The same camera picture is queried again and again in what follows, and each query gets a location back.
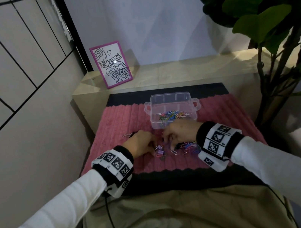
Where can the person's right hand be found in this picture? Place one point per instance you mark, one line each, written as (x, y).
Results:
(182, 131)

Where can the person's left hand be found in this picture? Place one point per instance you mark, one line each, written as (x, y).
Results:
(141, 145)

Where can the black binder clip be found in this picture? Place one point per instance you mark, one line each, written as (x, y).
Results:
(132, 134)

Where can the pile of colourful paper clips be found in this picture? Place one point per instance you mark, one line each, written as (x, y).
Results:
(189, 147)
(173, 115)

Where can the transparent storage box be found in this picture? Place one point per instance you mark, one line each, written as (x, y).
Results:
(171, 102)

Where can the person's left forearm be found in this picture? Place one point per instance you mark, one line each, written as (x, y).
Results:
(43, 227)

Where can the person's right forearm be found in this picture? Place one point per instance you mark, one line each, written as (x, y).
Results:
(290, 179)

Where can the person's olive trousers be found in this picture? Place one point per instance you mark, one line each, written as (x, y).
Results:
(183, 220)

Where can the black left wristband with markers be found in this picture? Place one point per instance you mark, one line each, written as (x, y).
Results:
(114, 164)

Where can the black wristband with markers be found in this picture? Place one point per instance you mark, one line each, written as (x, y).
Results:
(219, 139)
(114, 164)

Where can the pink ribbed mat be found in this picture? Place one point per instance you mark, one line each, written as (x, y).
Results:
(112, 123)

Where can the black right wristband with markers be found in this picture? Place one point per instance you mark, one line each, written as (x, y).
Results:
(219, 139)

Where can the beige wooden shelf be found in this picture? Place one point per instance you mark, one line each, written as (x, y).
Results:
(189, 68)

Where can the pink framed drawing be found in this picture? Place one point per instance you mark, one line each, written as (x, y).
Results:
(111, 64)

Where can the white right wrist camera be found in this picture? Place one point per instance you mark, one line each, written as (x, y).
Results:
(212, 162)

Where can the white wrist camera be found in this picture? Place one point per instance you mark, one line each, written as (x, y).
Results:
(120, 187)
(212, 162)

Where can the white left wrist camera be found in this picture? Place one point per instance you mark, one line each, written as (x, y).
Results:
(120, 187)

